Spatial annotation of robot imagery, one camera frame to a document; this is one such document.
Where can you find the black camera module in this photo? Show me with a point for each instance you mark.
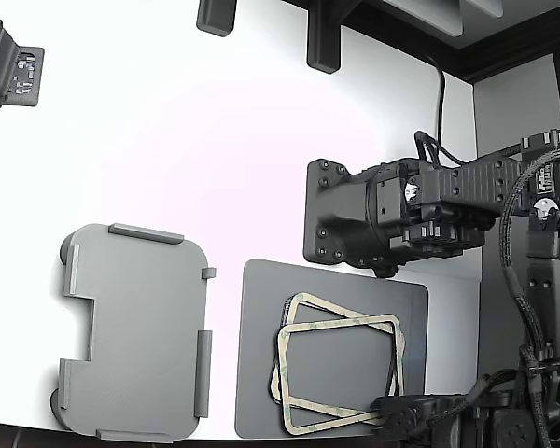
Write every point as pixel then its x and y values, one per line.
pixel 0 60

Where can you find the long black stand leg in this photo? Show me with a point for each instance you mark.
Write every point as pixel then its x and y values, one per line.
pixel 324 42

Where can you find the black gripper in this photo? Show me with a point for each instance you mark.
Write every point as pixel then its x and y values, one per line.
pixel 336 214

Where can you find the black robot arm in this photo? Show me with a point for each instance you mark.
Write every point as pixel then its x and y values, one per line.
pixel 476 179

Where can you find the short black stand leg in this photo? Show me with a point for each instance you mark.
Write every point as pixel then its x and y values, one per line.
pixel 217 16

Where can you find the beige adhesive frame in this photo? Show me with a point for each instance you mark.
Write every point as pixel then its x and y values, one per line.
pixel 321 305
pixel 336 323

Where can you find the black overhead frame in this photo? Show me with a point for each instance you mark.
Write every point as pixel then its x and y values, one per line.
pixel 494 56

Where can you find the gray plastic box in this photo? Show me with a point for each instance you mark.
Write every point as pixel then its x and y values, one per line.
pixel 140 326

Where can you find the dark gray mat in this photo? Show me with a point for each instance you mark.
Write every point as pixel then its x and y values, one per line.
pixel 261 350

